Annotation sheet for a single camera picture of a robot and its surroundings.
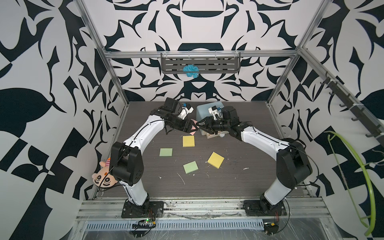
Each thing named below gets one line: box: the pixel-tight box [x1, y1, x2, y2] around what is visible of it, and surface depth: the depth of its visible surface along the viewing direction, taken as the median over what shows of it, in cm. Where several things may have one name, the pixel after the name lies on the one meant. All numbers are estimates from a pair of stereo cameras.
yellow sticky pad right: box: [207, 151, 225, 169], surface depth 92 cm
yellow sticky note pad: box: [182, 135, 195, 148], surface depth 101 cm
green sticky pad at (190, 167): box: [183, 160, 199, 174], surface depth 89 cm
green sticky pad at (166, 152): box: [159, 148, 173, 157], surface depth 96 cm
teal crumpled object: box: [182, 64, 200, 78], surface depth 93 cm
